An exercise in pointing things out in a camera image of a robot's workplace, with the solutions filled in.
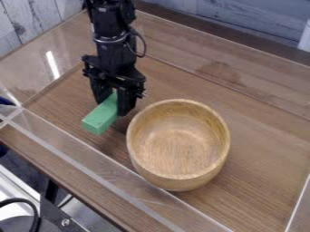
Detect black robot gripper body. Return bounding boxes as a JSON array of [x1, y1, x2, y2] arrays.
[[82, 34, 147, 98]]

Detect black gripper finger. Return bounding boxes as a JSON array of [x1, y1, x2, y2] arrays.
[[89, 79, 112, 104], [117, 87, 136, 117]]

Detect green rectangular block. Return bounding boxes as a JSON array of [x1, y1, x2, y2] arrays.
[[81, 92, 117, 135]]

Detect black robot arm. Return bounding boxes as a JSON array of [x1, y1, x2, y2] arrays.
[[81, 0, 147, 116]]

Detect brown wooden bowl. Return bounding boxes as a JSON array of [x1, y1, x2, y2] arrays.
[[125, 99, 231, 191]]

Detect clear acrylic tray walls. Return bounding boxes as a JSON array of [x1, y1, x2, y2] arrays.
[[0, 6, 310, 232]]

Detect black table leg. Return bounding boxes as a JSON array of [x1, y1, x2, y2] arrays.
[[45, 180, 58, 204]]

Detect white object at right edge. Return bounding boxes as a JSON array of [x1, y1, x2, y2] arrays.
[[298, 18, 310, 53]]

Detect black metal bracket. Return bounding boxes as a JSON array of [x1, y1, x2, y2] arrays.
[[37, 198, 89, 232]]

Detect black cable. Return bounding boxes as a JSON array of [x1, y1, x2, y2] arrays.
[[0, 197, 42, 232]]

